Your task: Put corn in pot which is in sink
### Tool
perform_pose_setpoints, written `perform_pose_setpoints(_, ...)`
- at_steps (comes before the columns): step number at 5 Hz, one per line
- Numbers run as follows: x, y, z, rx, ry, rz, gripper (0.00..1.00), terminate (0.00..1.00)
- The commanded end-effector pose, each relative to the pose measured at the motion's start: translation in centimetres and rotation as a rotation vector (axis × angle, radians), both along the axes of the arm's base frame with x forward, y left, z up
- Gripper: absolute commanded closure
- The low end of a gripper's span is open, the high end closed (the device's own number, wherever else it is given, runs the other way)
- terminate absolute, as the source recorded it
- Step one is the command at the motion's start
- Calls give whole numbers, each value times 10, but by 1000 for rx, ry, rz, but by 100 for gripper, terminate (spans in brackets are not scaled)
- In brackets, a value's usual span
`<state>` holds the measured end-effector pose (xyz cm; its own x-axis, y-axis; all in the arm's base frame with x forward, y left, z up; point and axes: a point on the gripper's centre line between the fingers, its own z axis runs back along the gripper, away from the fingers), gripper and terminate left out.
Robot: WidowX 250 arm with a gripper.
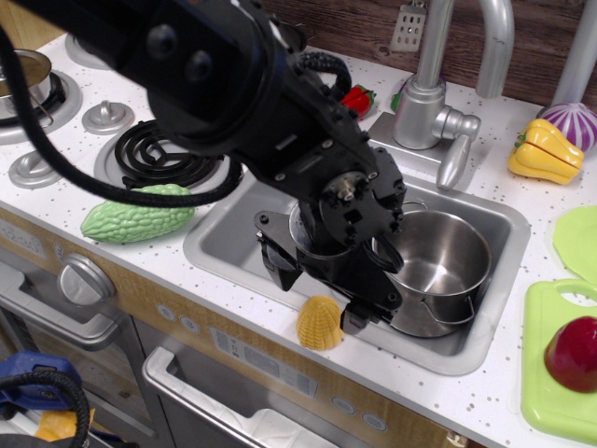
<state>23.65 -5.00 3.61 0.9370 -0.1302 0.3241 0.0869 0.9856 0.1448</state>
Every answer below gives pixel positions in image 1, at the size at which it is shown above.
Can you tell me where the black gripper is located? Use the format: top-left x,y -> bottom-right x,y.
254,147 -> 405,335

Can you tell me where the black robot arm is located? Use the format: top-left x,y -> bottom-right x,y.
1,1 -> 406,334

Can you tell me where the yellow toy corn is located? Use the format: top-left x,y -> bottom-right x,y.
296,296 -> 343,351

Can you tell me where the grey toy sink basin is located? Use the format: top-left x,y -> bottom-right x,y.
184,177 -> 530,376

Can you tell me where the stainless steel pot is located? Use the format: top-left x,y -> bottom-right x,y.
372,209 -> 492,338

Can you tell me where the small steel pot on stove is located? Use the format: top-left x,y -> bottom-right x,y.
1,49 -> 65,124

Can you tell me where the red toy strawberry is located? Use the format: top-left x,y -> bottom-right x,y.
340,85 -> 376,119

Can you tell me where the silver toy faucet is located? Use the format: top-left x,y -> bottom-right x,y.
369,1 -> 515,190

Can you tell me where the green toy bitter gourd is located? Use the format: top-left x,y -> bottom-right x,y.
80,201 -> 195,244

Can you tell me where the black coil stove burner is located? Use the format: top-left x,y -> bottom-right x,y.
93,120 -> 229,193

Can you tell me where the silver oven dial knob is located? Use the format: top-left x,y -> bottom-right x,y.
58,253 -> 116,306

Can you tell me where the green cutting board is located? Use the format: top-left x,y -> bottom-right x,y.
521,279 -> 596,445

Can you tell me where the red toy apple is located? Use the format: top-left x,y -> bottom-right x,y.
544,315 -> 596,393

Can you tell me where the light green toy plate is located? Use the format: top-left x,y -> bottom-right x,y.
553,206 -> 597,285

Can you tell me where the yellow toy bell pepper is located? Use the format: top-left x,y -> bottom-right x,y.
507,119 -> 584,185

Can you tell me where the silver stove knob upper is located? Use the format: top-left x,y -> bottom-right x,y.
82,100 -> 134,135

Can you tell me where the silver stove knob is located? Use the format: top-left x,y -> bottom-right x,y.
82,100 -> 134,135
8,151 -> 62,189

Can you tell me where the silver toy spatula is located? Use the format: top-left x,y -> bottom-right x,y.
390,0 -> 427,52

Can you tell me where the blue clamp tool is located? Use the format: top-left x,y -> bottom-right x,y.
1,351 -> 88,413

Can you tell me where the purple toy onion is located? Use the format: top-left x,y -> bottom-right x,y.
538,103 -> 596,152

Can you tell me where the silver stove knob lower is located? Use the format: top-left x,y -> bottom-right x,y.
8,151 -> 62,189

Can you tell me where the grey metal pole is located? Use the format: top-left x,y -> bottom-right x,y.
551,0 -> 596,105

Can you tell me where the silver dishwasher door handle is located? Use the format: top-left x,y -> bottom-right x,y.
142,346 -> 333,447

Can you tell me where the silver oven door handle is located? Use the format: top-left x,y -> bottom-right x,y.
1,262 -> 122,351

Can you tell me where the black braided cable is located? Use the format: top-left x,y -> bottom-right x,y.
0,25 -> 244,209

